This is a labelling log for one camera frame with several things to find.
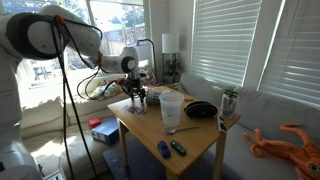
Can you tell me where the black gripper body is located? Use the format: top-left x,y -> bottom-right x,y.
125,78 -> 146,95

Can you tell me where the translucent plastic cup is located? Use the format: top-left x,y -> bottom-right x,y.
158,90 -> 185,128

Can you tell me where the dark rug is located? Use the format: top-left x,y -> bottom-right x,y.
102,136 -> 234,180

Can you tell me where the blue toy car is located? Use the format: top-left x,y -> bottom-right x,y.
157,140 -> 172,159

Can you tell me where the dark green toy car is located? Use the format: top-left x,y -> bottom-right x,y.
169,140 -> 187,157

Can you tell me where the grey sofa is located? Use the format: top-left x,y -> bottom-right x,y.
179,72 -> 320,180

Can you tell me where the cream sofa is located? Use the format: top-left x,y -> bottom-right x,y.
19,83 -> 134,180

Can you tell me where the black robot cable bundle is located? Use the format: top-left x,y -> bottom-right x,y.
49,14 -> 134,180

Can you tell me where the red box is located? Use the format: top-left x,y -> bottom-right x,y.
88,116 -> 102,130

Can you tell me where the glass jar with plant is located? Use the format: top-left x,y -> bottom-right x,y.
220,87 -> 240,119

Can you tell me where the blue box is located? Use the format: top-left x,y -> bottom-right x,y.
90,117 -> 120,146

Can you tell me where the wooden table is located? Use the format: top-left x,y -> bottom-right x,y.
107,85 -> 242,180

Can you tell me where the white window blind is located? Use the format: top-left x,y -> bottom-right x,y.
258,0 -> 320,108
191,0 -> 263,88

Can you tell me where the Santa elf sticker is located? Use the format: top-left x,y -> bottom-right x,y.
122,104 -> 148,116

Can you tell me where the floral pillow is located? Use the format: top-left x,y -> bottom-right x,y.
89,81 -> 123,101

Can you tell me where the orange squid plush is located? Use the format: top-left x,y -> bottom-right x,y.
243,122 -> 320,180

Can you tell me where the small white black tag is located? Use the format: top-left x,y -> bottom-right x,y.
217,114 -> 229,134

